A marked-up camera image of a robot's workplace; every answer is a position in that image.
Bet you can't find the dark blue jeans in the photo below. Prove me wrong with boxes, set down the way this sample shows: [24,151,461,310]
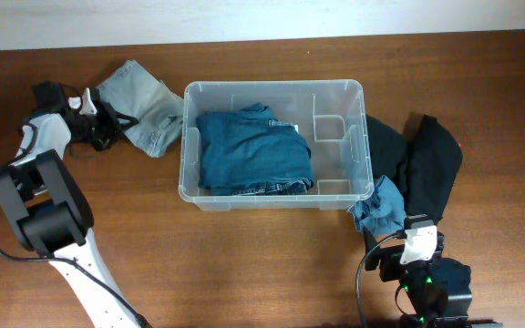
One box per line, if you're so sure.
[196,103,314,196]

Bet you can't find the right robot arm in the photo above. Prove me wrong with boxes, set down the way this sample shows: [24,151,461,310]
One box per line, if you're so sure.
[355,230,503,328]

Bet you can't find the light blue jeans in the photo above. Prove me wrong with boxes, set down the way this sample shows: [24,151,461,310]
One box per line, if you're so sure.
[98,60,183,158]

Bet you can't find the clear plastic storage bin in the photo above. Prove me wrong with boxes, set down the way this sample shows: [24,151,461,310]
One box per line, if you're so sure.
[178,79,375,211]

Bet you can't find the crumpled blue cloth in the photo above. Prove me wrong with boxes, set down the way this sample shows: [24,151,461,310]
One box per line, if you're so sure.
[348,176,407,236]

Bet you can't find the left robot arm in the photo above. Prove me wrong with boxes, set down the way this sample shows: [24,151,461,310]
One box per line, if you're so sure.
[0,81,149,327]

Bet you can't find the black garment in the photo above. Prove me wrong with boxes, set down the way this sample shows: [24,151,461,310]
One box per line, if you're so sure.
[366,116,408,185]
[405,115,463,224]

